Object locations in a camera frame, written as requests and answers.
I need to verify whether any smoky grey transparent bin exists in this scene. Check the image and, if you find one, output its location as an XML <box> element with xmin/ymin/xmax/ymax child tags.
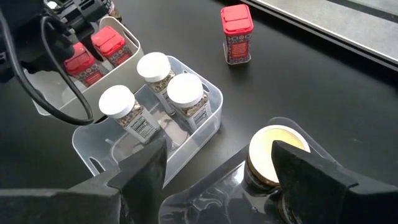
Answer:
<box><xmin>158</xmin><ymin>116</ymin><xmax>343</xmax><ymax>224</ymax></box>

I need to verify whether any red-lidded spice tin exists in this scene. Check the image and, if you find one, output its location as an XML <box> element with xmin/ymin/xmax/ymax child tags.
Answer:
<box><xmin>220</xmin><ymin>3</ymin><xmax>254</xmax><ymax>65</ymax></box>
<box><xmin>91</xmin><ymin>26</ymin><xmax>134</xmax><ymax>68</ymax></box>
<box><xmin>63</xmin><ymin>42</ymin><xmax>108</xmax><ymax>88</ymax></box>

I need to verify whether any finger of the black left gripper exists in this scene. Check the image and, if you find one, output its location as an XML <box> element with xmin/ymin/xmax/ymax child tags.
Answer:
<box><xmin>74</xmin><ymin>23</ymin><xmax>103</xmax><ymax>62</ymax></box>
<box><xmin>43</xmin><ymin>34</ymin><xmax>75</xmax><ymax>68</ymax></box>

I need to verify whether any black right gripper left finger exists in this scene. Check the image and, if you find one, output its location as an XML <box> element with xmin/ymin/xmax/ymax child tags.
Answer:
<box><xmin>0</xmin><ymin>138</ymin><xmax>168</xmax><ymax>224</ymax></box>

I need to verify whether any white opaque plastic bin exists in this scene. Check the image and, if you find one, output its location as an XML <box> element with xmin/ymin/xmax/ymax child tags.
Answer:
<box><xmin>23</xmin><ymin>15</ymin><xmax>146</xmax><ymax>124</ymax></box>

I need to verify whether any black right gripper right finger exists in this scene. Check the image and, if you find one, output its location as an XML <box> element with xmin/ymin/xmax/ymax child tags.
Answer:
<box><xmin>271</xmin><ymin>140</ymin><xmax>398</xmax><ymax>224</ymax></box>

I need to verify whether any clear plastic bin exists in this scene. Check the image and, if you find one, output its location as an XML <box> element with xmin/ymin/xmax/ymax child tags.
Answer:
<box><xmin>72</xmin><ymin>55</ymin><xmax>224</xmax><ymax>187</ymax></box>

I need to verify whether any white-lidded spice jar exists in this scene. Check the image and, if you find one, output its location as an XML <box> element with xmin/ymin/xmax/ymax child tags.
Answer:
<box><xmin>136</xmin><ymin>52</ymin><xmax>177</xmax><ymax>114</ymax></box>
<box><xmin>167</xmin><ymin>73</ymin><xmax>213</xmax><ymax>131</ymax></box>
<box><xmin>98</xmin><ymin>85</ymin><xmax>161</xmax><ymax>144</ymax></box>

